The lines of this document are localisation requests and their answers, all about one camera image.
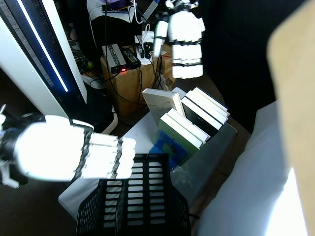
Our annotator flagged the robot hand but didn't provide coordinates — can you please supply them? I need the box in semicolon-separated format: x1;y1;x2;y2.
13;115;137;182
153;9;207;80

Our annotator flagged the tan beige book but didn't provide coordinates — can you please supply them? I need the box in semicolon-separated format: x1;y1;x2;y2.
142;88;185;130

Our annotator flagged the white power adapter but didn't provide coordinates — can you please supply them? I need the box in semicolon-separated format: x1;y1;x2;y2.
142;23;155;44

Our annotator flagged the white power strip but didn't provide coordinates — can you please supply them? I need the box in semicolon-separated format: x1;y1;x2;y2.
134;34;158;66

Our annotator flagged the black battery pack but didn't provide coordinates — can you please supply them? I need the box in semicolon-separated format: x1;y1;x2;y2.
122;48;142;69

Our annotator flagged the white curved chair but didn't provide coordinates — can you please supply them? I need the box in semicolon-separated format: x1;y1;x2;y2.
88;6;132;25

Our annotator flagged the cream spine book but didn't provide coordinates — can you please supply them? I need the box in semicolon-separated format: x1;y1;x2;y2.
190;88;231;120

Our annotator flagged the brown cardboard box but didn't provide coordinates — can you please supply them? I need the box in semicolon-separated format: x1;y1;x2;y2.
99;55;158;118

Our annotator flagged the white book K spine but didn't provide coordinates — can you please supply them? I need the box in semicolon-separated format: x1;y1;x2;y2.
186;91;229;125

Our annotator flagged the black book Let It Be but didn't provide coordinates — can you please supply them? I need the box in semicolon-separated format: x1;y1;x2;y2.
181;96;224;141

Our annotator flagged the black book white label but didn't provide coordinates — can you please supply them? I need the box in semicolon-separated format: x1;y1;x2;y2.
166;108;212;145

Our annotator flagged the light green book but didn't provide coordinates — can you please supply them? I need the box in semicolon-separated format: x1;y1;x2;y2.
157;113;205;151

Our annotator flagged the tan wooden panel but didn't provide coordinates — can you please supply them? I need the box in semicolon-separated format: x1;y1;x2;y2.
267;0;315;236

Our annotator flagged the clear plastic wrapper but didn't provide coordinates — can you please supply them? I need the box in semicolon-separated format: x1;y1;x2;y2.
171;164;195;190

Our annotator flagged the white cloth backdrop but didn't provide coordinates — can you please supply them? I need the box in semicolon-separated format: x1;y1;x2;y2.
195;99;308;236

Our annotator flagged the white cable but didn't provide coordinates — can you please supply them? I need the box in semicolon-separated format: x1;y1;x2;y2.
132;0;145;25

